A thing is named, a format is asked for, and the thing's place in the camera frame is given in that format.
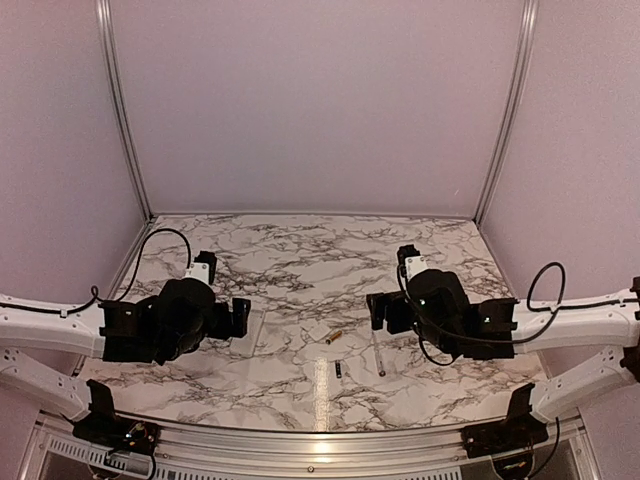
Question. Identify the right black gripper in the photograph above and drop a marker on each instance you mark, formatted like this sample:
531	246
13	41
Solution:
378	312

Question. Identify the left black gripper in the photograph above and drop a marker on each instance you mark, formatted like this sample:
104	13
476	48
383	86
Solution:
225	330

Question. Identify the white remote control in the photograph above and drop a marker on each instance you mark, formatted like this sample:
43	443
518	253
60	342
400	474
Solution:
245	347

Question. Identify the white battery cover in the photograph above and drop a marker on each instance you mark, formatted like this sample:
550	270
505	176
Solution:
314	333

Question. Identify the silver pen tool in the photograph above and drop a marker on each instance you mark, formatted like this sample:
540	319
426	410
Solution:
378	354

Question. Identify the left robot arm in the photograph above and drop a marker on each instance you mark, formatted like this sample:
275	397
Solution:
155	330

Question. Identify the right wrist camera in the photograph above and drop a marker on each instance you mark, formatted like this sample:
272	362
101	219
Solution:
410	263

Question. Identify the front aluminium rail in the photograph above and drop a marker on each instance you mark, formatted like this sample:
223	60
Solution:
185	451

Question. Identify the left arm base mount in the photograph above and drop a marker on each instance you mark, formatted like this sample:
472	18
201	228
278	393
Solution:
118	433

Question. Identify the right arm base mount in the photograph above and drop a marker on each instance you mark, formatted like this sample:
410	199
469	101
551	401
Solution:
502	436

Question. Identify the right aluminium frame post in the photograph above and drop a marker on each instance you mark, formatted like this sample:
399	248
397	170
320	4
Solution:
523	54

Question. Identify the aluminium frame post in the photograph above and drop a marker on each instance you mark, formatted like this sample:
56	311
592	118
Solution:
523	54
108	42

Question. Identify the left aluminium frame post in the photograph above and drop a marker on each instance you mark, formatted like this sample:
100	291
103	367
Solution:
108	42

